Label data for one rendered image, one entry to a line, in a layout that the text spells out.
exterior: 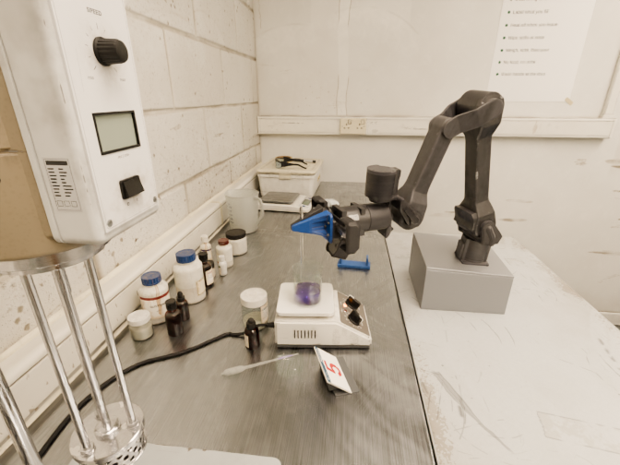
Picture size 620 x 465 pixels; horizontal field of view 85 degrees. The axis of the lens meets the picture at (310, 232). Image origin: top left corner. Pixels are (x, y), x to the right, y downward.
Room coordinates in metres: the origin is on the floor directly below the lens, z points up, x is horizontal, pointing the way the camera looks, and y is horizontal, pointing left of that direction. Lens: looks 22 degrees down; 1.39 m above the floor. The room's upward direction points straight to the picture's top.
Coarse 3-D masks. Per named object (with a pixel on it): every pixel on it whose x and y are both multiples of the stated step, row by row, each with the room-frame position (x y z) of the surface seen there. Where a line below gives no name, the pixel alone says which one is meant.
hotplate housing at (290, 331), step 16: (336, 304) 0.63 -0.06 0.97; (288, 320) 0.57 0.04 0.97; (304, 320) 0.57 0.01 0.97; (320, 320) 0.57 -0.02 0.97; (336, 320) 0.57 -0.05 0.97; (288, 336) 0.57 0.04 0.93; (304, 336) 0.57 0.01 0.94; (320, 336) 0.57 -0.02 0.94; (336, 336) 0.56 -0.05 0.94; (352, 336) 0.56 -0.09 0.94; (368, 336) 0.57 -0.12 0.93
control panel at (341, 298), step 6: (342, 294) 0.68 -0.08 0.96; (342, 300) 0.66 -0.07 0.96; (342, 306) 0.63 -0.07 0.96; (348, 306) 0.64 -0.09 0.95; (360, 306) 0.67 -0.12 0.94; (342, 312) 0.61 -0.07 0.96; (348, 312) 0.62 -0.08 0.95; (360, 312) 0.65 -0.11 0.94; (342, 318) 0.59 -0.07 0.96; (348, 324) 0.58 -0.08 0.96; (366, 324) 0.61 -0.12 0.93; (360, 330) 0.57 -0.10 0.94; (366, 330) 0.59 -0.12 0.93
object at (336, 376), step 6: (324, 354) 0.52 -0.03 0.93; (324, 360) 0.50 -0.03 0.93; (330, 360) 0.51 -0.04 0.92; (330, 366) 0.49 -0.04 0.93; (336, 366) 0.50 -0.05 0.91; (330, 372) 0.47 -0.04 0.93; (336, 372) 0.48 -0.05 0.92; (330, 378) 0.45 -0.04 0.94; (336, 378) 0.46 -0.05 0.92; (342, 378) 0.48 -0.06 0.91; (342, 384) 0.46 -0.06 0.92
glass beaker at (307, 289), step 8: (296, 264) 0.63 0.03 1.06; (304, 264) 0.64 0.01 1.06; (312, 264) 0.64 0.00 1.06; (320, 264) 0.63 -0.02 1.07; (296, 272) 0.59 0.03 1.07; (304, 272) 0.64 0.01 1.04; (312, 272) 0.64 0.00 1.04; (320, 272) 0.60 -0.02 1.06; (296, 280) 0.60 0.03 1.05; (304, 280) 0.59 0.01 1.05; (312, 280) 0.59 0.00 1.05; (320, 280) 0.60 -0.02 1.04; (296, 288) 0.60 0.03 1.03; (304, 288) 0.59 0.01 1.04; (312, 288) 0.59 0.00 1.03; (320, 288) 0.60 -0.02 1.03; (296, 296) 0.60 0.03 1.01; (304, 296) 0.59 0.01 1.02; (312, 296) 0.59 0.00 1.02; (320, 296) 0.60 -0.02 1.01; (304, 304) 0.59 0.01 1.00; (312, 304) 0.59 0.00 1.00
